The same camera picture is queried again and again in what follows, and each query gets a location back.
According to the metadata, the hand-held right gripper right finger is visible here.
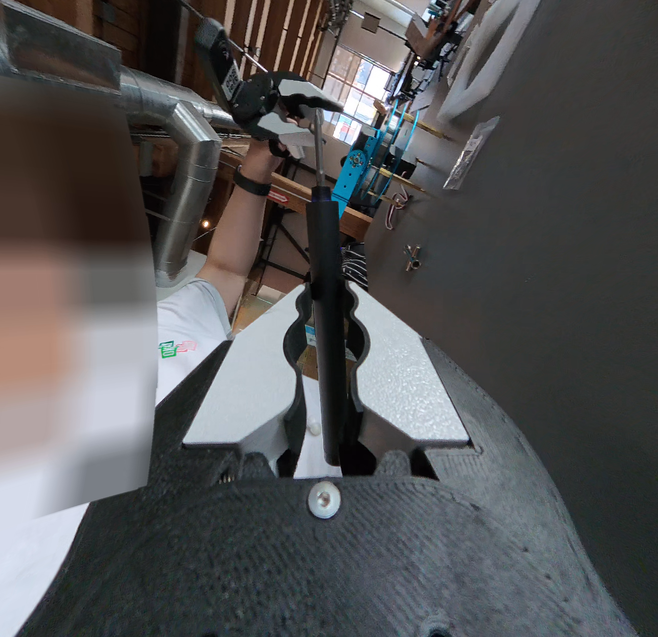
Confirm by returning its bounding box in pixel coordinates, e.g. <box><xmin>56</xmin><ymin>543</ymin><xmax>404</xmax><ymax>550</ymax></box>
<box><xmin>343</xmin><ymin>281</ymin><xmax>472</xmax><ymax>452</ymax></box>

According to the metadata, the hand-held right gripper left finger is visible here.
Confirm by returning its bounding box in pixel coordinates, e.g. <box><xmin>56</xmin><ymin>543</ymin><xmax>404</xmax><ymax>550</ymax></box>
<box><xmin>182</xmin><ymin>282</ymin><xmax>314</xmax><ymax>470</ymax></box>

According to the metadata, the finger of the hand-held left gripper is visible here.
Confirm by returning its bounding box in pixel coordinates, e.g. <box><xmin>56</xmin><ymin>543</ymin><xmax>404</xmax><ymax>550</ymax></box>
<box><xmin>256</xmin><ymin>113</ymin><xmax>315</xmax><ymax>150</ymax></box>
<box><xmin>279</xmin><ymin>78</ymin><xmax>344</xmax><ymax>113</ymax></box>

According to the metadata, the black electric screwdriver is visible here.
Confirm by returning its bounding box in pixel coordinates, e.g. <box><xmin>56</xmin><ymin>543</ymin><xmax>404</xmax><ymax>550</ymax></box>
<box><xmin>306</xmin><ymin>108</ymin><xmax>344</xmax><ymax>467</ymax></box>

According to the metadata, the person's left forearm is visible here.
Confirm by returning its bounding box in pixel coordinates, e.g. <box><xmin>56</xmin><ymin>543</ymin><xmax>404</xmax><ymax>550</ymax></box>
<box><xmin>197</xmin><ymin>177</ymin><xmax>269</xmax><ymax>329</ymax></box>

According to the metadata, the person's left hand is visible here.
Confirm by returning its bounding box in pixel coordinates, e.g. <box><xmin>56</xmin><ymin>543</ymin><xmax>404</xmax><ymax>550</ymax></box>
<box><xmin>241</xmin><ymin>136</ymin><xmax>291</xmax><ymax>182</ymax></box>

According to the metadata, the paned window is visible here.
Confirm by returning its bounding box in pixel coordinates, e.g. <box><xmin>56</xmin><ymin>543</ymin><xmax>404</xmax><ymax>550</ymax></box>
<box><xmin>328</xmin><ymin>50</ymin><xmax>398</xmax><ymax>140</ymax></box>

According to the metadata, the black wristwatch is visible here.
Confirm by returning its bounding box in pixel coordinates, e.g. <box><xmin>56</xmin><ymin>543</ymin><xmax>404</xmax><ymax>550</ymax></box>
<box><xmin>233</xmin><ymin>166</ymin><xmax>272</xmax><ymax>197</ymax></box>

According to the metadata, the wooden workbench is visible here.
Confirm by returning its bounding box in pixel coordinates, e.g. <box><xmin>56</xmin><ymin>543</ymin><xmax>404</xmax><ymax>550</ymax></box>
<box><xmin>220</xmin><ymin>149</ymin><xmax>376</xmax><ymax>233</ymax></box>

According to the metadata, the black white striped cloth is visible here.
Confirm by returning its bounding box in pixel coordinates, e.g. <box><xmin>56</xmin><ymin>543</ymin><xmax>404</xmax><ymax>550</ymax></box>
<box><xmin>341</xmin><ymin>242</ymin><xmax>370</xmax><ymax>292</ymax></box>

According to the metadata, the white foam square with hole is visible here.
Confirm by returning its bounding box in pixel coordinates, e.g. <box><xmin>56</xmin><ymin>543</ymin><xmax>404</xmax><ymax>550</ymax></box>
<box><xmin>437</xmin><ymin>0</ymin><xmax>536</xmax><ymax>125</ymax></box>

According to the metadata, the clear bag of screws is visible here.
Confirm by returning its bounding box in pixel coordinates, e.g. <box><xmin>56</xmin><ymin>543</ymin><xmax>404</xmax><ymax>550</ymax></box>
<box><xmin>443</xmin><ymin>115</ymin><xmax>500</xmax><ymax>191</ymax></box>

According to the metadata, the silver metal air duct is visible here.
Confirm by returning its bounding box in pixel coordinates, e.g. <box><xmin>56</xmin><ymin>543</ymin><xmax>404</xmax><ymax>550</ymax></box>
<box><xmin>0</xmin><ymin>0</ymin><xmax>247</xmax><ymax>288</ymax></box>

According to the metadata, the red white servo cable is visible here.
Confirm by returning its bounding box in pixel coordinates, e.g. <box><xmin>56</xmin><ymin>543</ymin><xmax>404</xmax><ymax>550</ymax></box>
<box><xmin>385</xmin><ymin>192</ymin><xmax>412</xmax><ymax>231</ymax></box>

